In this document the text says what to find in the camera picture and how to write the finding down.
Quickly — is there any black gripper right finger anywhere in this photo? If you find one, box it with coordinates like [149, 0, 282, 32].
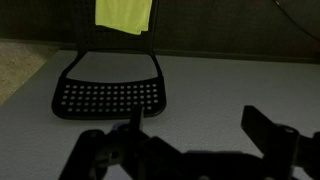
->
[240, 104, 320, 180]

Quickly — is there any black cable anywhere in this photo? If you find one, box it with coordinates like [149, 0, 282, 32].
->
[272, 0, 320, 43]

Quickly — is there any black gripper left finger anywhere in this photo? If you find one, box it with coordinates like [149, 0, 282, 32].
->
[58, 104, 183, 180]

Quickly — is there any black perforated plastic chair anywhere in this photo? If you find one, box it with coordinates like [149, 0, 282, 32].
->
[51, 0, 167, 121]

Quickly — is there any yellow-green cloth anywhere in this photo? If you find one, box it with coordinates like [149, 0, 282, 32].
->
[94, 0, 153, 36]

